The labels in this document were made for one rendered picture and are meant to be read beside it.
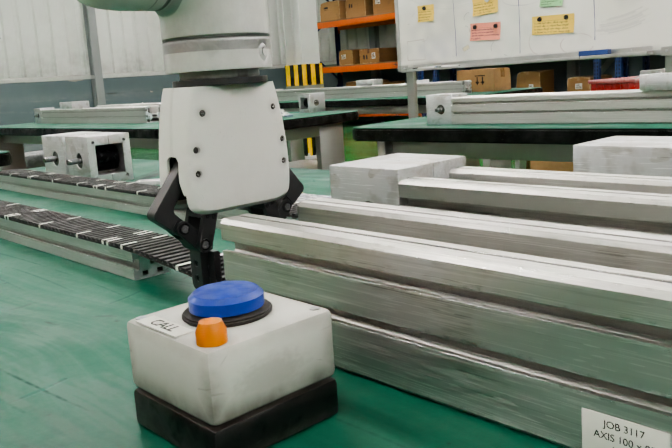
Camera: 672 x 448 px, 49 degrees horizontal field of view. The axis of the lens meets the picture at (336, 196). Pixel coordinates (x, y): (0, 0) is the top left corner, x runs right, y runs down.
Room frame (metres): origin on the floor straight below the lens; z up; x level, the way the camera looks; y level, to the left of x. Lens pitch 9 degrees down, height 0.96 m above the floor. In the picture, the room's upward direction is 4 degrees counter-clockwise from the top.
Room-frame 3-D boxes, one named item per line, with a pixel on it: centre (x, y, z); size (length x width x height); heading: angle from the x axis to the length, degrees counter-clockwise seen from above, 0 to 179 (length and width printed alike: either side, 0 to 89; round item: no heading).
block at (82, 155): (1.49, 0.48, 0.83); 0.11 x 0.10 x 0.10; 132
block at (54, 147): (1.58, 0.56, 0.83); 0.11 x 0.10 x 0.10; 134
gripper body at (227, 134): (0.60, 0.09, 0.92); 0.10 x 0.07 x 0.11; 132
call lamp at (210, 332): (0.34, 0.06, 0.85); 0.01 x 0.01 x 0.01
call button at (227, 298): (0.38, 0.06, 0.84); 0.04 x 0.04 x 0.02
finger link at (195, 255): (0.57, 0.12, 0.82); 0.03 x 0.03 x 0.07; 42
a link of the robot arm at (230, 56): (0.60, 0.08, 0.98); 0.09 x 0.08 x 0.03; 132
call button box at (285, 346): (0.39, 0.06, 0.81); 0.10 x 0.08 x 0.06; 133
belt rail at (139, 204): (1.19, 0.37, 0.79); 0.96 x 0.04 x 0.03; 43
